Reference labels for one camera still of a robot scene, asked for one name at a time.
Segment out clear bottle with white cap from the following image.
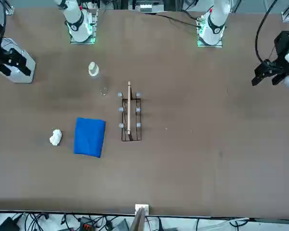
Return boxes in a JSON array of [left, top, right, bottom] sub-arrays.
[[88, 61, 109, 97]]

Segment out black wire rack wooden bar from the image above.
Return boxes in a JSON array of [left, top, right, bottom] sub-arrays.
[[117, 81, 143, 142]]

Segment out black power adapter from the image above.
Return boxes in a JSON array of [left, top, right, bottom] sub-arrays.
[[0, 216, 20, 231]]

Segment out folded blue cloth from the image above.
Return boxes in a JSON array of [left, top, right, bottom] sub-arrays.
[[73, 117, 106, 158]]

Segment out white tissue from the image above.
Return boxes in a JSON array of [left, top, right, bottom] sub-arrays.
[[49, 129, 63, 146]]

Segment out grey camera post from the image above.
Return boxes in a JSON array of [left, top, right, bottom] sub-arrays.
[[130, 207, 146, 231]]

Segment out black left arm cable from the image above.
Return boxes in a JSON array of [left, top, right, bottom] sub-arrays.
[[255, 0, 279, 64]]

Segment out thin black table cable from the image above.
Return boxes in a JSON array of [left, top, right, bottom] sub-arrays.
[[155, 13, 199, 27]]

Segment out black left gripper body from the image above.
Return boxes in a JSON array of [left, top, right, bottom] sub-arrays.
[[271, 30, 289, 64]]

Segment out black orange connector box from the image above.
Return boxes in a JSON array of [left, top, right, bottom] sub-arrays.
[[79, 218, 95, 231]]

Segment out white table edge bracket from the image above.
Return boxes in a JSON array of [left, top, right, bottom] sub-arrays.
[[134, 204, 150, 215]]

